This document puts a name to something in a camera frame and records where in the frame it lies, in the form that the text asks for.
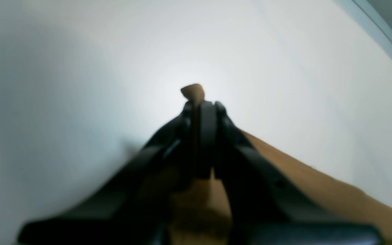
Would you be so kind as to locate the image left gripper right finger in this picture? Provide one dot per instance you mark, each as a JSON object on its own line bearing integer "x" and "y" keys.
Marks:
{"x": 266, "y": 206}

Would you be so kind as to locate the image left gripper black left finger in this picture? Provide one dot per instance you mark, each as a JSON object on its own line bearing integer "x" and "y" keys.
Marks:
{"x": 132, "y": 208}

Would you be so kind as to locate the brown t-shirt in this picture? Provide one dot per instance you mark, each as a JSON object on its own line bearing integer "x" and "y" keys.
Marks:
{"x": 201, "y": 215}

